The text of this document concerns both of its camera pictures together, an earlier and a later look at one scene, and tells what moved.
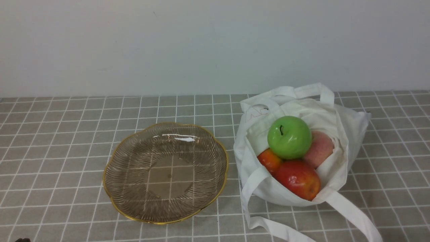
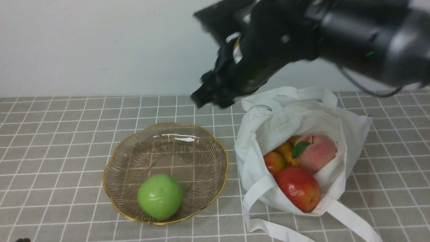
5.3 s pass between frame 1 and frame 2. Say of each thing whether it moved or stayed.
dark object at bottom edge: stayed
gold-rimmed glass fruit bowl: stayed
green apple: moved
